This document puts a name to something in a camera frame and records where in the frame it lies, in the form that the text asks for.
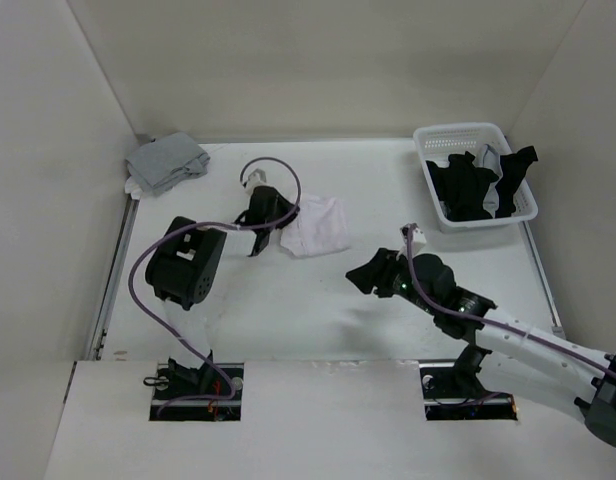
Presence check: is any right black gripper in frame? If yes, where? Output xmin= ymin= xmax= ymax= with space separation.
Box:
xmin=345 ymin=247 xmax=439 ymax=315

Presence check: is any black tank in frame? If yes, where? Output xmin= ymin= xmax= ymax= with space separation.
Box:
xmin=426 ymin=152 xmax=499 ymax=222
xmin=495 ymin=146 xmax=538 ymax=218

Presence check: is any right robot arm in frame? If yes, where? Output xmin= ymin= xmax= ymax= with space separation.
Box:
xmin=345 ymin=248 xmax=616 ymax=448

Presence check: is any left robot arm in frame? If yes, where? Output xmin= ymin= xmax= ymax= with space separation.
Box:
xmin=128 ymin=185 xmax=300 ymax=400

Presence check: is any folded grey tank top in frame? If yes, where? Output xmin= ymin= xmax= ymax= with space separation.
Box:
xmin=125 ymin=132 xmax=210 ymax=196

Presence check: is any folded white tank top underneath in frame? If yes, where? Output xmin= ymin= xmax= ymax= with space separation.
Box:
xmin=124 ymin=177 xmax=143 ymax=201

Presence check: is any black tank top over rim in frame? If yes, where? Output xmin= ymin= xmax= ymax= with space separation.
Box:
xmin=495 ymin=146 xmax=538 ymax=218

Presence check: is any white plastic laundry basket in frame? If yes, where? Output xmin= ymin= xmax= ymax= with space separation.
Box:
xmin=413 ymin=122 xmax=538 ymax=233

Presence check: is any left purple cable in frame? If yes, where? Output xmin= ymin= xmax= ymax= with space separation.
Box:
xmin=127 ymin=157 xmax=303 ymax=420

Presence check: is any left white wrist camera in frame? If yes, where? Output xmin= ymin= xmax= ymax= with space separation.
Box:
xmin=243 ymin=169 xmax=268 ymax=195

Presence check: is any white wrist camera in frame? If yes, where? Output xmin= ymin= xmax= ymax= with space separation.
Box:
xmin=398 ymin=223 xmax=427 ymax=258
xmin=243 ymin=169 xmax=268 ymax=195

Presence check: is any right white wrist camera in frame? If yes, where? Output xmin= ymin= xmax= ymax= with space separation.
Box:
xmin=398 ymin=223 xmax=427 ymax=258

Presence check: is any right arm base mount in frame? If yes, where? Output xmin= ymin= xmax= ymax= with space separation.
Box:
xmin=419 ymin=346 xmax=517 ymax=421

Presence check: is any left metal table rail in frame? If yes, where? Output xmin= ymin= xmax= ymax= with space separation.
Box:
xmin=83 ymin=196 xmax=139 ymax=361

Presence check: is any metal table rail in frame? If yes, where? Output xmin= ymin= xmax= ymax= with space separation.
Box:
xmin=521 ymin=222 xmax=566 ymax=339
xmin=83 ymin=196 xmax=139 ymax=361

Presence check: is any right metal table rail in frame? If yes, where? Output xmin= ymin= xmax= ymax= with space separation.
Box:
xmin=521 ymin=222 xmax=566 ymax=339

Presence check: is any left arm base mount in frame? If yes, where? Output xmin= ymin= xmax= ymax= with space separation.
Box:
xmin=143 ymin=359 xmax=245 ymax=422

